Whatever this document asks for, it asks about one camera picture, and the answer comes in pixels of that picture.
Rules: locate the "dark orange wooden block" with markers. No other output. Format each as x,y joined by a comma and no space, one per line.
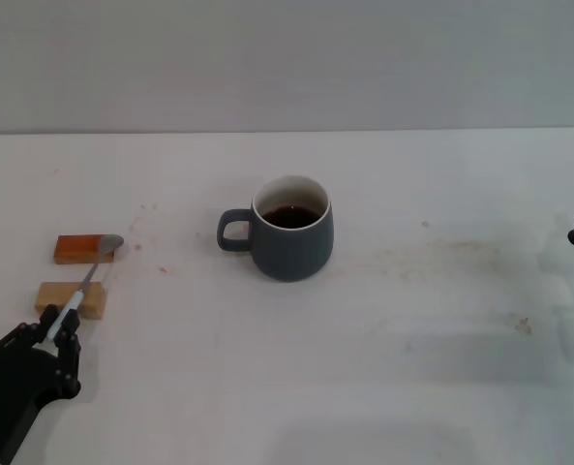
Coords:
73,249

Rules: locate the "grey ceramic cup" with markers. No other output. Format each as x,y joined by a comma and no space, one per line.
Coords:
291,252

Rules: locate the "dark coffee liquid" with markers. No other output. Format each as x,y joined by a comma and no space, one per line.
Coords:
292,217

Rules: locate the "light wooden block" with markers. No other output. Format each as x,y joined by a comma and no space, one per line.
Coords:
93,298

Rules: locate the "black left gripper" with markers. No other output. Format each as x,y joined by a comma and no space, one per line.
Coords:
10,397

